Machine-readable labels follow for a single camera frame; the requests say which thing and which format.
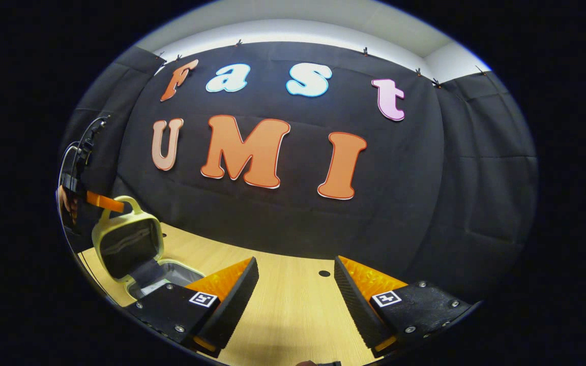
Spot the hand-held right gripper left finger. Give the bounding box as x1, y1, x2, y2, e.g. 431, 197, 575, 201
123, 257, 260, 358

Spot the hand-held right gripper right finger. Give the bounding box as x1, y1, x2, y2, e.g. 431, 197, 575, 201
334, 256, 472, 358

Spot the pale yellow-green suitcase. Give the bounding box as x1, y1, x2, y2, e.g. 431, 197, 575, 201
91, 196, 222, 301

